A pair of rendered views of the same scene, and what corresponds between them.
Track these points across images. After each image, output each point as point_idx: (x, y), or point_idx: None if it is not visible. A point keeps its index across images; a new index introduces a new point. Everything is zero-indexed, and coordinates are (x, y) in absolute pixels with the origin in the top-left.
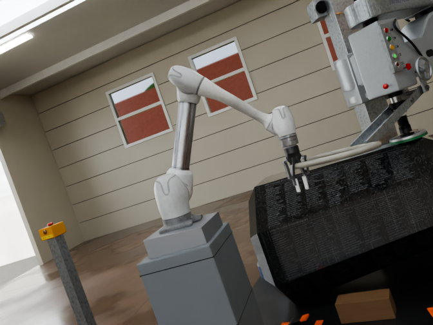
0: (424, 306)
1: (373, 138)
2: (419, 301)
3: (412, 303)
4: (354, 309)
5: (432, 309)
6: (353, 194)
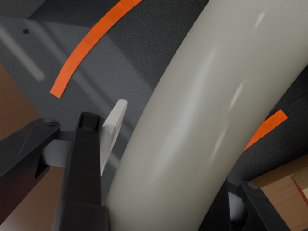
0: (286, 103)
1: None
2: (300, 90)
3: (293, 82)
4: None
5: (279, 117)
6: None
